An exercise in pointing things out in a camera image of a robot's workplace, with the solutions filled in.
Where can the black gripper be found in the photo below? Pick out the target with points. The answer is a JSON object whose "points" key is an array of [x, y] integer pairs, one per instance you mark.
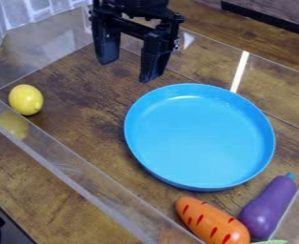
{"points": [[110, 17]]}

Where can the yellow lemon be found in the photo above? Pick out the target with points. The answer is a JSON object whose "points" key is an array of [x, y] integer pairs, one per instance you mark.
{"points": [[25, 99]]}

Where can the blue round tray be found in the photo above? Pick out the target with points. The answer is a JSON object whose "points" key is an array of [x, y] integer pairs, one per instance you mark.
{"points": [[200, 137]]}

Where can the white patterned curtain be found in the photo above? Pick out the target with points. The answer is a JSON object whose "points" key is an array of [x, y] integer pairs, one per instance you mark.
{"points": [[21, 12]]}

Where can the orange toy carrot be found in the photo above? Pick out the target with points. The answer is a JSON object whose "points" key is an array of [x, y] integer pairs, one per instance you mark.
{"points": [[212, 225]]}

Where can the purple toy eggplant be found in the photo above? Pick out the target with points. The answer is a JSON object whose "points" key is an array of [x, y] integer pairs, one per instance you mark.
{"points": [[262, 212]]}

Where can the green toy vegetable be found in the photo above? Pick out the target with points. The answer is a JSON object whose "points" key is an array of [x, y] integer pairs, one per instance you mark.
{"points": [[274, 241]]}

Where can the clear acrylic enclosure wall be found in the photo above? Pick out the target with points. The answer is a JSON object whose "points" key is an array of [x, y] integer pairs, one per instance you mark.
{"points": [[71, 185]]}

